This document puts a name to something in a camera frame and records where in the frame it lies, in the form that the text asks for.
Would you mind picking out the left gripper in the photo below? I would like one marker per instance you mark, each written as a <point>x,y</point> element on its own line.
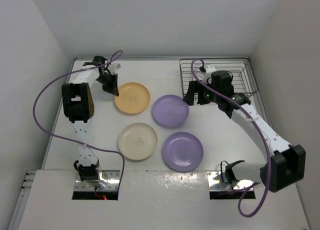
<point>112,87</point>

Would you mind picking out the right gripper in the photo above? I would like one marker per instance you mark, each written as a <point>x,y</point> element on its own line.
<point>189,97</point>

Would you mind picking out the orange plate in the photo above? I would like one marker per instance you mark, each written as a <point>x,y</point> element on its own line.
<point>133,98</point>

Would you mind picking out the purple plate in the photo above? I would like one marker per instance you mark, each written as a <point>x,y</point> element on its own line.
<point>182,152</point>
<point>170,111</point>

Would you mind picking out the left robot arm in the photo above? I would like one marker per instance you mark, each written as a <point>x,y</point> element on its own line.
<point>79,108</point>

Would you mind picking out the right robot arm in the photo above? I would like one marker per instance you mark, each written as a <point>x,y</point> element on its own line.
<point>285,163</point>

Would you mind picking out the cream plate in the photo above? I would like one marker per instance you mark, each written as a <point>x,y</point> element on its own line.
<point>137,141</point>

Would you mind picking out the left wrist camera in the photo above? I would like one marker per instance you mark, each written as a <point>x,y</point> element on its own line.
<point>114,67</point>

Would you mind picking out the wire dish rack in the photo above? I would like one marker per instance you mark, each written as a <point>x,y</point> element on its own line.
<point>240,67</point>

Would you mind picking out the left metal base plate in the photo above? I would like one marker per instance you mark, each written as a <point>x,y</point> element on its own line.
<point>108,181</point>

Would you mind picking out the metal base plate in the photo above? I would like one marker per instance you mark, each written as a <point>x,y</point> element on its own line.
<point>108,181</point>
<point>217,182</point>

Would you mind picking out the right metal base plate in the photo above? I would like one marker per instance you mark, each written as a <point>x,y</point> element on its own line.
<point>217,182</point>

